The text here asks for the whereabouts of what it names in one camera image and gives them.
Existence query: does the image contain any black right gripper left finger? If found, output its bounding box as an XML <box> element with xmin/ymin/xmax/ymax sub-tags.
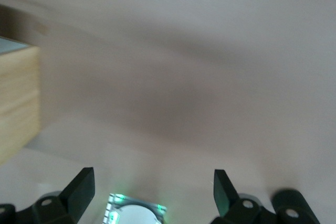
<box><xmin>15</xmin><ymin>167</ymin><xmax>95</xmax><ymax>224</ymax></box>

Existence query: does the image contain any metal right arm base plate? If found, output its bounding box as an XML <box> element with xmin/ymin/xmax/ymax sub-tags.
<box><xmin>103</xmin><ymin>193</ymin><xmax>168</xmax><ymax>224</ymax></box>

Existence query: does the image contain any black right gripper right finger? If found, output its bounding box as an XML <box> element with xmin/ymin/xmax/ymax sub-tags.
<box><xmin>211</xmin><ymin>169</ymin><xmax>276</xmax><ymax>224</ymax></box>

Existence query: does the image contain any light wooden drawer cabinet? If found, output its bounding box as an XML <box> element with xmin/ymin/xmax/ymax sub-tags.
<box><xmin>0</xmin><ymin>45</ymin><xmax>40</xmax><ymax>167</ymax></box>

